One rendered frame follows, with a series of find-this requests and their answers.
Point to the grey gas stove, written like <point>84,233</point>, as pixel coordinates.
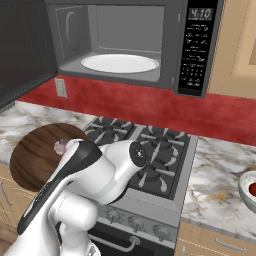
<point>166,156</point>

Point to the grey microwave oven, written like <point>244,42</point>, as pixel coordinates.
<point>173,40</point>

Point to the beige drawer front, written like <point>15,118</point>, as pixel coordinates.
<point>13,213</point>
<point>203,245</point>

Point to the white microwave turntable plate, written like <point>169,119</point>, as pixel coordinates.
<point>120,64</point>

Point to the beige wall cupboard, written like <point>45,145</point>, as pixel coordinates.
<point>233,50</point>

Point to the microwave start button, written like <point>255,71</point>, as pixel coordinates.
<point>200,85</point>

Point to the beige wall outlet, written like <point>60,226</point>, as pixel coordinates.
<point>61,88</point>

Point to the grey stove knob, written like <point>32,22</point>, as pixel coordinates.
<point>161,231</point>
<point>113,216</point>
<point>136,223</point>

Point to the red round food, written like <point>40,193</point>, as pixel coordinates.
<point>252,189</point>

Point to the brown wooden bowl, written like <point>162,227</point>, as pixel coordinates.
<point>36,156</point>

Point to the black oven door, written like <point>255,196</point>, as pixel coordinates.
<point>150,250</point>

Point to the dark microwave door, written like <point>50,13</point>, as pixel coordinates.
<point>23,50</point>

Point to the grey bowl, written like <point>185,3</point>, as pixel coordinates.
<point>246,200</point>

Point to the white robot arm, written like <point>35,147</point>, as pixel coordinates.
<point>90,173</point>

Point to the pink garlic bulb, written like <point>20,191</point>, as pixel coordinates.
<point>60,147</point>

